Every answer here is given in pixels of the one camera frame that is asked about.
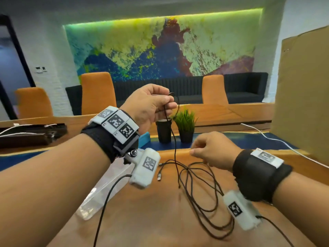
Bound person's left hand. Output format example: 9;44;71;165
119;84;178;136

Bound person's right hand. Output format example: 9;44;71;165
190;131;243;172

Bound black USB cable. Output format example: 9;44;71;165
157;92;182;189

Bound black cables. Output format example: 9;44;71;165
157;159;235;240

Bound clear plastic organizer box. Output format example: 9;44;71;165
76;156;144;220

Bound person's left forearm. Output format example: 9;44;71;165
0;133;111;247

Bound black cylinder pot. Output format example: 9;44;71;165
155;118;172;144

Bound green potted plant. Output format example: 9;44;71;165
172;108;198;144

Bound black right wristband with marker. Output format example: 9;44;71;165
232;148;293;203

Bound tall orange chair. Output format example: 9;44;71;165
80;72;118;116

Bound black left wristband with markers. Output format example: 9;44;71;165
81;106;141;164

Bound black sofa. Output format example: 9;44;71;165
65;72;269;116

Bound brown cardboard sheet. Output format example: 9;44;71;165
270;25;329;166

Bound dark brown leather case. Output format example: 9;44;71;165
0;123;68;149

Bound long thin white cable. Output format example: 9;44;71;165
240;122;329;169

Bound colourful abstract wall painting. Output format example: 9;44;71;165
63;8;263;83

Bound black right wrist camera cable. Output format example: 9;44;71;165
256;215;295;247

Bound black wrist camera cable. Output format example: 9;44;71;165
256;215;295;247
93;174;133;247

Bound black left wrist camera cable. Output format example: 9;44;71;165
93;174;133;247

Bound black door frame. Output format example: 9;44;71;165
0;14;36;120

